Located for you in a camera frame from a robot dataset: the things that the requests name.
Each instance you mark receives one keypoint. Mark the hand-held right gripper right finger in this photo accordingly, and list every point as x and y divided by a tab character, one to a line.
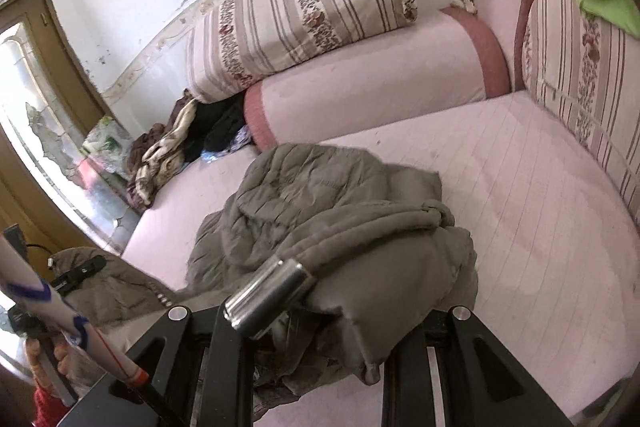
410	382

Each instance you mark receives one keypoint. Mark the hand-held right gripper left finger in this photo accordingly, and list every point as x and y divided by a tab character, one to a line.
225	357

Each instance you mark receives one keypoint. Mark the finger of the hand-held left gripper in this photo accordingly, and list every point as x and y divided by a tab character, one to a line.
75	277

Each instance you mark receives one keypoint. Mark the olive hooded puffer jacket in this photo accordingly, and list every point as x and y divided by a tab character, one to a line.
325	207

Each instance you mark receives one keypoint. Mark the person's left forearm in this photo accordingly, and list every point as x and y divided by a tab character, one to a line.
47	407

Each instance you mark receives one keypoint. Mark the pile of crumpled clothes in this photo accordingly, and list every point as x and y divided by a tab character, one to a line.
160	157

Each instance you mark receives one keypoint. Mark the black clothes pile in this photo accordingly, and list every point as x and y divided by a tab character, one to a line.
220	127

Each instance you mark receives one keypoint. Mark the person's left hand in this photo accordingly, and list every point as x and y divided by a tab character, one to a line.
62	354

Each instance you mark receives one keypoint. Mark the blue plastic bag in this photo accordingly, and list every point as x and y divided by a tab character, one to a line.
210	155

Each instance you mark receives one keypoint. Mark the pink bed mat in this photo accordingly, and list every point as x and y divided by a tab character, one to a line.
525	207

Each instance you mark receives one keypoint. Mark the lavender cloth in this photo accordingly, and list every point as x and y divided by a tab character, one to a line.
241	139

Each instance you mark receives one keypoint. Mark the pink bolster cushion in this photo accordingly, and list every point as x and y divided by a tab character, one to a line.
375	77

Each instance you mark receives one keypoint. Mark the striped floral pillow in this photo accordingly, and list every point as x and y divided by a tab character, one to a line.
300	17

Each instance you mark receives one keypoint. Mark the striped floral cushion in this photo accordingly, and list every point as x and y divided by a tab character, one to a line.
585	77

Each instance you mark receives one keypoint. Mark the wooden door frame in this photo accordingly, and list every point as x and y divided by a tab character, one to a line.
65	52

